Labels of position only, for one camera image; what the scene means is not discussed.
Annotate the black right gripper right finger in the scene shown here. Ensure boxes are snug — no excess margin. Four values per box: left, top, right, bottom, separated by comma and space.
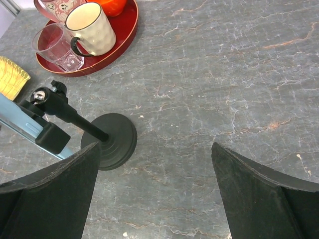
211, 142, 319, 239

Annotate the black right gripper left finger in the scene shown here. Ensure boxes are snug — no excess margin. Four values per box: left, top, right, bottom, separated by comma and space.
0, 142, 101, 239

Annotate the black phone stand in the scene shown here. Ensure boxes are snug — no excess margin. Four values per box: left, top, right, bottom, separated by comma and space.
18, 81, 138, 171

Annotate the smartphone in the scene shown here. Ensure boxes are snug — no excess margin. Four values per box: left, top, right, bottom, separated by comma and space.
0, 94, 73, 160

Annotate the yellow bamboo tray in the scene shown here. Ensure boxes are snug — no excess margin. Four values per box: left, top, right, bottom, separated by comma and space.
0, 56, 31, 101

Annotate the cream ceramic mug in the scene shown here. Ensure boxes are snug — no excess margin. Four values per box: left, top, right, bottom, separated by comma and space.
65, 2, 116, 57

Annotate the round red tray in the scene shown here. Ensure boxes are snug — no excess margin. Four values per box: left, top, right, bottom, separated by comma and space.
35, 0, 139, 77

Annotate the pink floral mug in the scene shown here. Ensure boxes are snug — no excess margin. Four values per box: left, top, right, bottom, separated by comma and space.
33, 0, 87, 23

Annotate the orange bowl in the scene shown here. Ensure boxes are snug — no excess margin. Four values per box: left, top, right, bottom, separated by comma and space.
87, 0, 127, 17

